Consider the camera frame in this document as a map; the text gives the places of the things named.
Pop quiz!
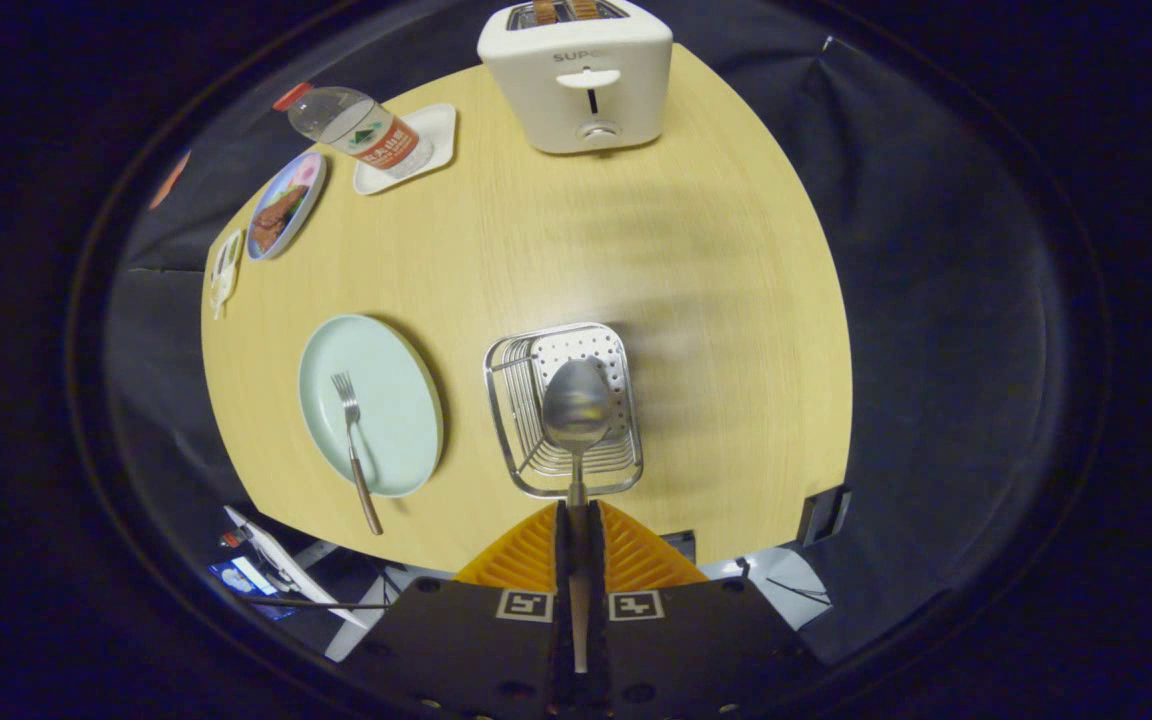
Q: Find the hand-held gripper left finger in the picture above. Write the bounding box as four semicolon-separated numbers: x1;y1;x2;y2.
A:
361;500;577;720

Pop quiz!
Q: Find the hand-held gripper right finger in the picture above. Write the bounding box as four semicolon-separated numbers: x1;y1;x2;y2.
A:
588;500;829;720

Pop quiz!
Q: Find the metal fork with brown handle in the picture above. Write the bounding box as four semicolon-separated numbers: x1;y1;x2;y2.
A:
330;371;385;537

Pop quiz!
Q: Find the metal spoon with brown handle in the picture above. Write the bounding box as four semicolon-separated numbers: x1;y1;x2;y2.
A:
542;358;612;673

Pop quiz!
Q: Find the white flat panel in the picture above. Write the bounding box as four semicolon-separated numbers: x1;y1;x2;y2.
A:
224;505;369;631

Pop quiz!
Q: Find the small lit screen device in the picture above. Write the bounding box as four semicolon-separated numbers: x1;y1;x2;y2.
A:
209;558;295;621

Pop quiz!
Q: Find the pale green plate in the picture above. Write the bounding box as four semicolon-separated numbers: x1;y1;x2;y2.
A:
297;314;445;499

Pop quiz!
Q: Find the blue plate with food picture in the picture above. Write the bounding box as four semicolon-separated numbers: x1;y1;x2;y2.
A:
245;150;327;262

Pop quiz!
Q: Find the white rectangular tray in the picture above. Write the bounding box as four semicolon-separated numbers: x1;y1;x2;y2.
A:
353;102;458;196

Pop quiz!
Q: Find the clear plastic water bottle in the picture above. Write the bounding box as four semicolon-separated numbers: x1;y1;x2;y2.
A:
273;82;435;181

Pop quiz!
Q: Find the white toaster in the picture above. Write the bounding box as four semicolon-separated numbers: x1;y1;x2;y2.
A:
477;0;674;155

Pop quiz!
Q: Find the metal wire basket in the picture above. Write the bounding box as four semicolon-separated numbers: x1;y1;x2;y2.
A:
483;322;645;500

